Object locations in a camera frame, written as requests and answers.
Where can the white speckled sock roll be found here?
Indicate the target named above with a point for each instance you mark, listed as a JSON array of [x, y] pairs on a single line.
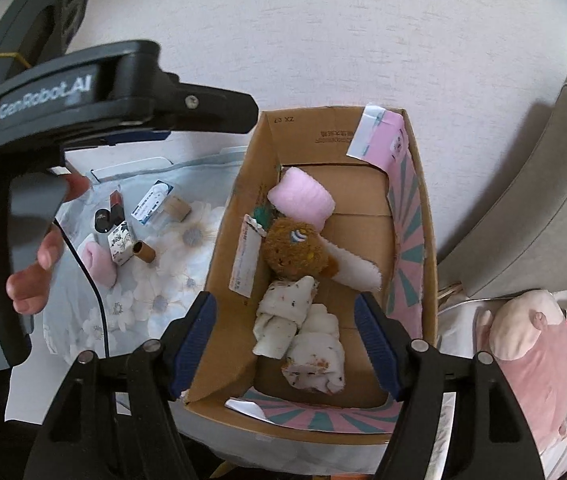
[[316, 360]]

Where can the small black cylinder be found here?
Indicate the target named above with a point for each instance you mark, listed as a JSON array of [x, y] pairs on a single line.
[[102, 220]]

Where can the pale blue floral blanket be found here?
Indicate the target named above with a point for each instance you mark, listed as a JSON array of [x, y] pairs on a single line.
[[178, 280]]

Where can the white printed tissue pack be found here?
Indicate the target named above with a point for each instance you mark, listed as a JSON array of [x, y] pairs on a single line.
[[121, 244]]

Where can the white fluffy cloth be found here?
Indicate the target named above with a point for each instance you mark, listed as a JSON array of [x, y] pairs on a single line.
[[358, 270]]

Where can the beige plush toy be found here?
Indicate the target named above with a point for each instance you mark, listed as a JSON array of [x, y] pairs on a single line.
[[283, 310]]

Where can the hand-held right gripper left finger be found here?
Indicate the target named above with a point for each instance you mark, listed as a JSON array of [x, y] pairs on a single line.
[[196, 347]]

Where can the pale pink quilt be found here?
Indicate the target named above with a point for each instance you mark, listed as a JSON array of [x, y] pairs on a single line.
[[458, 330]]

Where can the red and black lipstick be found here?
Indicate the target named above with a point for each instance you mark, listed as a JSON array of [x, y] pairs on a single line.
[[116, 205]]

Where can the small green item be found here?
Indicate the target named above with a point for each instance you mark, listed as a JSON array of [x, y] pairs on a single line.
[[263, 215]]

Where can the pink pig plush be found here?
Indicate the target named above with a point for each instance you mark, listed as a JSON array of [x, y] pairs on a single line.
[[538, 375]]

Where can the pink fluffy slipper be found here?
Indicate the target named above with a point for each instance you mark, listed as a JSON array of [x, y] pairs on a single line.
[[98, 265]]

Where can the person's left hand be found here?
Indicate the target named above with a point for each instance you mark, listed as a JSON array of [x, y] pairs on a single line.
[[48, 255]]

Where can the brown plush toy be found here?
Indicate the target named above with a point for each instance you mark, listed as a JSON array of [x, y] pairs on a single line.
[[288, 252]]

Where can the clear plastic packet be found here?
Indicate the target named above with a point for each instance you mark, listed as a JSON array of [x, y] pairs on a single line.
[[151, 205]]

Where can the short cardboard tube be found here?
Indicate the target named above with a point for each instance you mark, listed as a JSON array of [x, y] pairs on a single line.
[[178, 208], [144, 251]]

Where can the white flat paper packet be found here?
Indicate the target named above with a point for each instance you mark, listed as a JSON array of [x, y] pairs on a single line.
[[246, 260]]

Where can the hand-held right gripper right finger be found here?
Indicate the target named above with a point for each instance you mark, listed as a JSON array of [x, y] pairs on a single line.
[[378, 347]]

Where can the brown cardboard box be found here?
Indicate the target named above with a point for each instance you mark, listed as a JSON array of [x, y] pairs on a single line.
[[358, 220]]

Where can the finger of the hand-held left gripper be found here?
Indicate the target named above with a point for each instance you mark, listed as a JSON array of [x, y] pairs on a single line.
[[213, 107]]

